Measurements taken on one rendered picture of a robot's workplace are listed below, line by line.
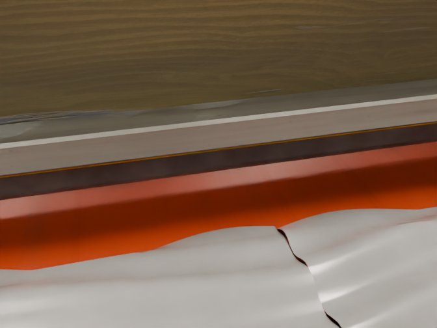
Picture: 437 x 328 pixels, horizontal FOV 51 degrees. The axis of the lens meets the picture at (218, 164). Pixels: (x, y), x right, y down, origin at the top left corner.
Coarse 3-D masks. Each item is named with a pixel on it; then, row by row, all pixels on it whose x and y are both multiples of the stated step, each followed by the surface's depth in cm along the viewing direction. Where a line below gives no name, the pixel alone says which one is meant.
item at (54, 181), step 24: (264, 144) 17; (288, 144) 17; (312, 144) 18; (336, 144) 18; (360, 144) 18; (384, 144) 18; (408, 144) 19; (96, 168) 16; (120, 168) 16; (144, 168) 17; (168, 168) 17; (192, 168) 17; (216, 168) 17; (0, 192) 16; (24, 192) 16; (48, 192) 16
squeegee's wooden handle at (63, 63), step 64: (0, 0) 12; (64, 0) 12; (128, 0) 13; (192, 0) 13; (256, 0) 13; (320, 0) 14; (384, 0) 14; (0, 64) 13; (64, 64) 13; (128, 64) 13; (192, 64) 14; (256, 64) 14; (320, 64) 15; (384, 64) 15
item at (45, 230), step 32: (64, 192) 18; (96, 192) 17; (128, 192) 17; (160, 192) 17; (192, 192) 17; (224, 192) 17; (256, 192) 17; (0, 224) 16; (32, 224) 16; (64, 224) 16; (96, 224) 16; (128, 224) 16; (160, 224) 16; (192, 224) 16; (224, 224) 16; (256, 224) 16; (0, 256) 15; (32, 256) 15; (64, 256) 15; (96, 256) 15
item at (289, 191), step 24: (432, 144) 20; (264, 168) 19; (288, 168) 19; (312, 168) 19; (336, 168) 19; (360, 168) 19; (384, 168) 19; (408, 168) 19; (432, 168) 19; (264, 192) 17; (288, 192) 17; (312, 192) 17; (336, 192) 17; (360, 192) 17; (384, 192) 17; (408, 192) 17; (432, 192) 17; (288, 216) 16
